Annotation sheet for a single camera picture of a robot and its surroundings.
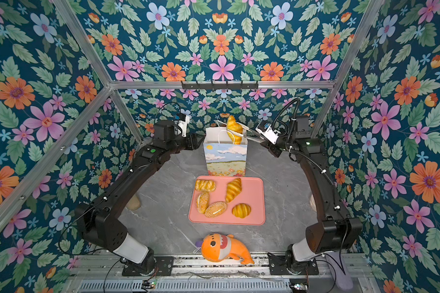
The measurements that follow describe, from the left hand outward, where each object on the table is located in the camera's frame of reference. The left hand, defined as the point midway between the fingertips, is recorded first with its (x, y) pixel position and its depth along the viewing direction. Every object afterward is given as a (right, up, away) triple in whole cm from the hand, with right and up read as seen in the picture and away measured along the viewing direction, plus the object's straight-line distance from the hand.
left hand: (201, 130), depth 76 cm
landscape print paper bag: (+9, -12, +13) cm, 20 cm away
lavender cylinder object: (+54, -55, -8) cm, 78 cm away
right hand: (+28, -2, 0) cm, 28 cm away
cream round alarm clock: (+44, -28, -8) cm, 52 cm away
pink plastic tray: (+23, -30, +18) cm, 42 cm away
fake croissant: (+14, -28, +17) cm, 36 cm away
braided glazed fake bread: (-1, -26, +18) cm, 31 cm away
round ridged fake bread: (+17, -36, +9) cm, 41 cm away
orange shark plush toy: (+7, -47, -5) cm, 47 cm away
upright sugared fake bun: (-2, -34, +12) cm, 36 cm away
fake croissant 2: (+13, +3, +3) cm, 14 cm away
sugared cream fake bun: (+5, -36, +9) cm, 37 cm away
